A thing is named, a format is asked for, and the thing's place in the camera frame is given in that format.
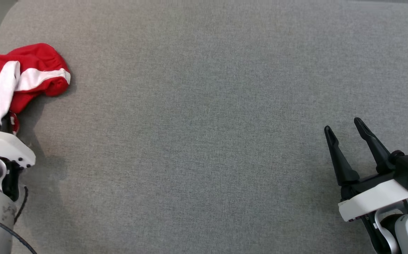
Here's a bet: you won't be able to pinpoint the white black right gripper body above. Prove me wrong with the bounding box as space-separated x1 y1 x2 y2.
338 171 408 223

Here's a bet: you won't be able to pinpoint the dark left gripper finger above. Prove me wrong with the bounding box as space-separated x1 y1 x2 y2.
0 118 14 134

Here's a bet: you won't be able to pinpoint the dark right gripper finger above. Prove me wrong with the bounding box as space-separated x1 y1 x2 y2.
324 125 360 186
354 117 391 173

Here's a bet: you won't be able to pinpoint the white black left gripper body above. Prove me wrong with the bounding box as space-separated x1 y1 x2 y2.
0 129 36 169

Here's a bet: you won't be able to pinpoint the red white-trimmed shorts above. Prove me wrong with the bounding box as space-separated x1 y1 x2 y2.
0 43 71 136

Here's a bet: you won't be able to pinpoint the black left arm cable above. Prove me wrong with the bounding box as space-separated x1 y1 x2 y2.
0 211 38 254

